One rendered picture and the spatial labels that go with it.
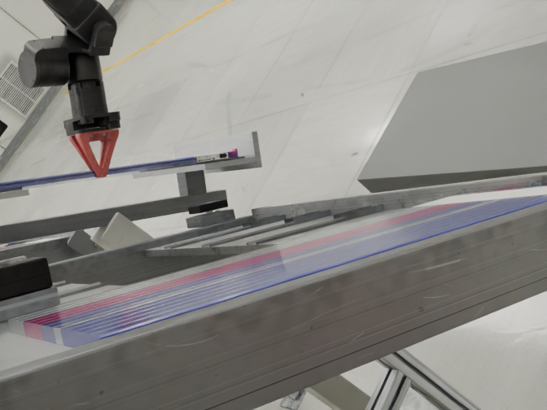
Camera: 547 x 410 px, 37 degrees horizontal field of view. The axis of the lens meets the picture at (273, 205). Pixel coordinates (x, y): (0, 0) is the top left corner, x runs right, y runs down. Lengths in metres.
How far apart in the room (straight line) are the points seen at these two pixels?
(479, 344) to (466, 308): 1.29
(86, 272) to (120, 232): 0.33
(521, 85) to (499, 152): 0.13
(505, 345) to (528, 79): 0.75
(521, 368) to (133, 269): 0.90
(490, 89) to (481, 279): 0.72
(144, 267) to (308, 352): 0.71
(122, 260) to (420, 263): 0.68
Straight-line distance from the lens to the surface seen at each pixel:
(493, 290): 0.60
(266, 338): 0.48
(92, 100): 1.32
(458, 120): 1.28
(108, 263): 1.16
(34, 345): 0.57
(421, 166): 1.26
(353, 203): 1.06
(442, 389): 1.57
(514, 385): 1.76
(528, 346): 1.79
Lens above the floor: 1.23
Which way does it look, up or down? 24 degrees down
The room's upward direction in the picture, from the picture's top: 51 degrees counter-clockwise
